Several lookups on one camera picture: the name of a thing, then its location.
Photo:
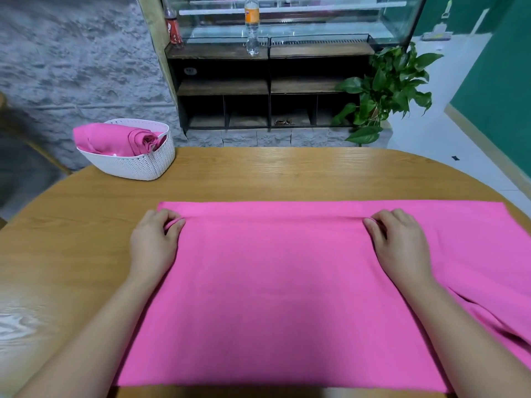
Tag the person's left forearm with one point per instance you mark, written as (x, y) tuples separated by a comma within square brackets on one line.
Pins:
[(83, 344)]

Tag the dark wooden shelf cabinet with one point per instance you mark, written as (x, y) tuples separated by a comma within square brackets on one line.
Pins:
[(228, 87)]

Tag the glass display case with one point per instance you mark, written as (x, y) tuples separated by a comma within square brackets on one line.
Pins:
[(299, 16)]

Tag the red label cola bottle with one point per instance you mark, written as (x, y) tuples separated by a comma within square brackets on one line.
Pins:
[(173, 29)]

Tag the pink towel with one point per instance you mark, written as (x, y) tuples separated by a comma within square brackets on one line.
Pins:
[(112, 138)]

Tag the person's right forearm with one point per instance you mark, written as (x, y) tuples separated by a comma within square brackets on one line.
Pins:
[(473, 344)]

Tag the green potted plant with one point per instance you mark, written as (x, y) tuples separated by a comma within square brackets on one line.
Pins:
[(386, 95)]

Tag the white woven plastic basket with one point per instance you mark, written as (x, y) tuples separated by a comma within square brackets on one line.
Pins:
[(141, 165)]

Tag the clear bottle with orange label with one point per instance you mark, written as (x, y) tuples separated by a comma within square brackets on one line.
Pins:
[(252, 25)]

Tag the person's left hand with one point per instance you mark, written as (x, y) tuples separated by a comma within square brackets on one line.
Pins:
[(153, 244)]

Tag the white mop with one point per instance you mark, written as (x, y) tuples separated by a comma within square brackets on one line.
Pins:
[(436, 34)]

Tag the pile of pink cloths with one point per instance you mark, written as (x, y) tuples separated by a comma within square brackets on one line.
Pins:
[(290, 302)]

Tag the person's right hand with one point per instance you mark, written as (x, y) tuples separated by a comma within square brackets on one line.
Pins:
[(402, 248)]

